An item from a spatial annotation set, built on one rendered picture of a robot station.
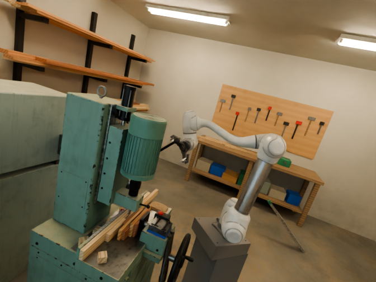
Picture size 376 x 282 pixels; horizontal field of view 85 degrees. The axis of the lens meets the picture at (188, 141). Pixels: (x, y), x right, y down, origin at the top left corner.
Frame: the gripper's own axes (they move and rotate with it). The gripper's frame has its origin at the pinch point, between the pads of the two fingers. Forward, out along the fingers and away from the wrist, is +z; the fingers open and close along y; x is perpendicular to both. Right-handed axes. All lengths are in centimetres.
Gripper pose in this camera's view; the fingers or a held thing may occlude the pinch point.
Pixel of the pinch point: (175, 151)
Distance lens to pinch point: 125.9
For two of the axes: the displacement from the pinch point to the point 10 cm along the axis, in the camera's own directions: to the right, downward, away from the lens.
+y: -4.8, -8.8, 0.0
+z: -2.9, 1.6, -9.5
